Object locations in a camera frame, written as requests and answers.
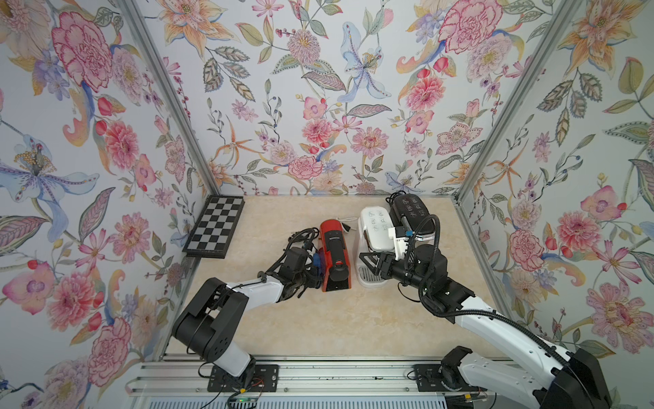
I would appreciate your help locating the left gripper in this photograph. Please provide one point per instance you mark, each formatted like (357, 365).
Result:
(314, 275)

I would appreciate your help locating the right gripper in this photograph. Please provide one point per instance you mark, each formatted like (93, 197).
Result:
(387, 264)

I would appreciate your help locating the red coffee machine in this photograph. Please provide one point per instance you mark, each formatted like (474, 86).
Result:
(335, 257)

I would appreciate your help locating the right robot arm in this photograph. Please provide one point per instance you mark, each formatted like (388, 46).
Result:
(541, 375)

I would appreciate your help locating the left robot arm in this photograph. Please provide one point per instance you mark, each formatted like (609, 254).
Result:
(208, 324)

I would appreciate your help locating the white coffee machine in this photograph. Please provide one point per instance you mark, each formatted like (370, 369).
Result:
(373, 225)

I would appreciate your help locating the black coffee machine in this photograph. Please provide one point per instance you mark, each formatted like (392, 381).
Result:
(408, 211)

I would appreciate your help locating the black white chessboard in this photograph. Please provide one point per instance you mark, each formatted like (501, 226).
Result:
(212, 235)

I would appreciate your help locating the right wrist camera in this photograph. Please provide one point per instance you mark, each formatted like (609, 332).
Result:
(400, 237)

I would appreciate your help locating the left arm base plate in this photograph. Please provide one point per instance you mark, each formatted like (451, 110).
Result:
(258, 378)

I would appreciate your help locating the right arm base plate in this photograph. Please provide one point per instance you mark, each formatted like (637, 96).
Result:
(432, 378)

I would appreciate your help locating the aluminium front rail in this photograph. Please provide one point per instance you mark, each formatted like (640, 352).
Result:
(178, 376)

